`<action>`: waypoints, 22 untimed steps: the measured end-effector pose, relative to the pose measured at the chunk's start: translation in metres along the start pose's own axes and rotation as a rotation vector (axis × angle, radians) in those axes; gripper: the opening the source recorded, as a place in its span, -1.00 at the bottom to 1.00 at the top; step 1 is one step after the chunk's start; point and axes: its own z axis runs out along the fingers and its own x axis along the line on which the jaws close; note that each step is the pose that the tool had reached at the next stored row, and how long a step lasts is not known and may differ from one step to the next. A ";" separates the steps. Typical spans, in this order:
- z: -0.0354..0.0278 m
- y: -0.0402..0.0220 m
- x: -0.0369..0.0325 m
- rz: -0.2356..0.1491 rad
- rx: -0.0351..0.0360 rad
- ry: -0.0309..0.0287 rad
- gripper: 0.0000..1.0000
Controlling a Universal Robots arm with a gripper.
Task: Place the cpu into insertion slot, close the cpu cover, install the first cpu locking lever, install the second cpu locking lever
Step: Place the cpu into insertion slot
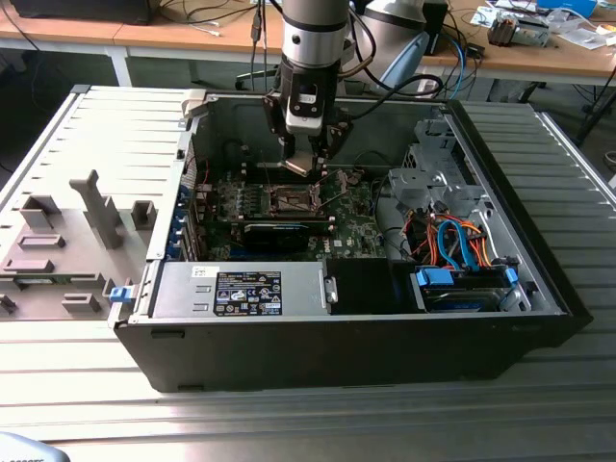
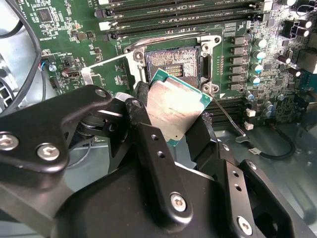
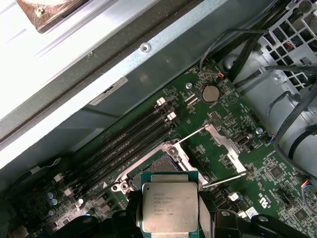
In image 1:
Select grey parts rack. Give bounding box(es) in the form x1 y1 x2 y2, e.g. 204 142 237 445
0 167 163 322

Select CPU socket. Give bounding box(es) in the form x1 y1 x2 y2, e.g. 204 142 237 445
267 183 322 216

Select blue box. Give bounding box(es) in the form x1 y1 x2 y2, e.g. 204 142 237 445
536 0 598 14

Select clear plastic bag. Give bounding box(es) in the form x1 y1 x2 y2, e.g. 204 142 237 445
557 26 612 50

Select black desktop speaker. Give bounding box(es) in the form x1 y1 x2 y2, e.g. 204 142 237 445
423 0 451 57

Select blue SATA wire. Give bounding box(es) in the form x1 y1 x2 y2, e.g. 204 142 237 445
432 215 475 273

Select white paper sheets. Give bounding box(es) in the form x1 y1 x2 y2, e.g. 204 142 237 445
469 4 511 28

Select hard disk in blue carrier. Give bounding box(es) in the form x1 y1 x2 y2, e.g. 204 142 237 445
408 267 524 314

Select orange wire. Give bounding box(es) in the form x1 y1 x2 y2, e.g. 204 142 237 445
406 218 495 267

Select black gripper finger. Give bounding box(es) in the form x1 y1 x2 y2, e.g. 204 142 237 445
262 93 295 160
310 119 353 170

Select long wooden desk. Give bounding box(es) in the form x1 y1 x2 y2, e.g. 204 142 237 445
0 0 616 90

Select silver green CPU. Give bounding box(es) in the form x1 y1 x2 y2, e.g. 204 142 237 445
282 151 314 177

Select black PC case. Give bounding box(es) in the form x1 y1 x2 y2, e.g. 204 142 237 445
109 90 594 394

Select beige case latch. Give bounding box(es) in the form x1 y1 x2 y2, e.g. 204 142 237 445
180 90 209 120

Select silver power supply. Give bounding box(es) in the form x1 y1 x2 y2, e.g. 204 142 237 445
149 262 333 319

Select grey rounded device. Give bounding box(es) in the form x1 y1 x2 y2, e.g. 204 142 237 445
0 431 66 462

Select black device case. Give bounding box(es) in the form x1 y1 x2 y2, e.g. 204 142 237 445
9 0 155 26

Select silver drive cage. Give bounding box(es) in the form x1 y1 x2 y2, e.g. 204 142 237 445
387 117 487 218

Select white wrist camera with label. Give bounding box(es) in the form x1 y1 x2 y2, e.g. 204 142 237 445
285 81 322 135

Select green motherboard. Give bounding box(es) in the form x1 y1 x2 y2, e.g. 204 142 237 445
194 166 386 264

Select copper finned CPU cooler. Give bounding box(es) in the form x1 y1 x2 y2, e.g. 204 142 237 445
486 13 520 47

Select silver optical drive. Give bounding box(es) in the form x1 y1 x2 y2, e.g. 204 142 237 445
514 16 553 48

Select black graphics card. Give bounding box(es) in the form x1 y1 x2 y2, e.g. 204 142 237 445
240 220 312 256

